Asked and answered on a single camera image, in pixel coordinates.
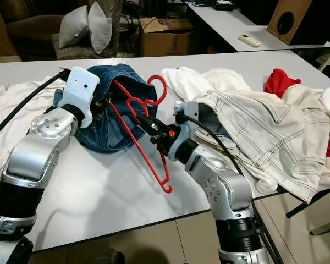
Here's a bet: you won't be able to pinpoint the white jacket with dark stitching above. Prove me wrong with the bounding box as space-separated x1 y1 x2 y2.
192 88 330 205

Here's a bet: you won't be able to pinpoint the wooden loudspeaker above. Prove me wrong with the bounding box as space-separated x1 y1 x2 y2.
267 0 330 46

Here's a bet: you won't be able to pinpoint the crumpled white shirt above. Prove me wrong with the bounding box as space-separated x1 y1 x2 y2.
159 67 255 126

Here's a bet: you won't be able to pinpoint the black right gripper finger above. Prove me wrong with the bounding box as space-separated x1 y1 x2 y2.
140 121 163 140
134 112 163 133

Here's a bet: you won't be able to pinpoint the brown cardboard box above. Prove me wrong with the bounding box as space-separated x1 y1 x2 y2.
136 16 194 58

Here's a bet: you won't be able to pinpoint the red garment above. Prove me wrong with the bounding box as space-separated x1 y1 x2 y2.
264 68 303 100

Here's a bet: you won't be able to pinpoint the grey robot leg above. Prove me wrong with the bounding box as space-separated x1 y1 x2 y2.
85 249 126 264

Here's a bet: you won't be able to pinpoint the brown leather armchair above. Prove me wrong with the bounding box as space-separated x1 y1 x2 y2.
0 0 61 59

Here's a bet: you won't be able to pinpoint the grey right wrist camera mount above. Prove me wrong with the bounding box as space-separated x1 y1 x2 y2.
172 101 208 163

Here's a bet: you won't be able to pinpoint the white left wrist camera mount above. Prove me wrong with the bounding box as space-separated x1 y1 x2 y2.
63 66 108 128

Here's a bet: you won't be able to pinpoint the blue denim jeans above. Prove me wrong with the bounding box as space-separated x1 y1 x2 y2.
52 64 157 153

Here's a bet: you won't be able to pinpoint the cream garment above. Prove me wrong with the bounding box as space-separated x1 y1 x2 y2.
283 82 330 119

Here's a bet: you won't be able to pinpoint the white remote control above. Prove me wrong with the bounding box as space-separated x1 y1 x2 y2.
238 34 263 48

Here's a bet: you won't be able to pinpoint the grey cushion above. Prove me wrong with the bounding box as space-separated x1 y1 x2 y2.
58 5 90 50
88 2 113 54

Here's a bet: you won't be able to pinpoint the red plastic hanger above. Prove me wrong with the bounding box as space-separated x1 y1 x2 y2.
107 75 174 195

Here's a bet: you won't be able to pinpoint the grey tweed chair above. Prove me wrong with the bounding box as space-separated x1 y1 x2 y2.
52 0 124 60

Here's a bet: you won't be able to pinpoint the small black device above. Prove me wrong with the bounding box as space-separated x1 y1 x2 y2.
212 0 237 12

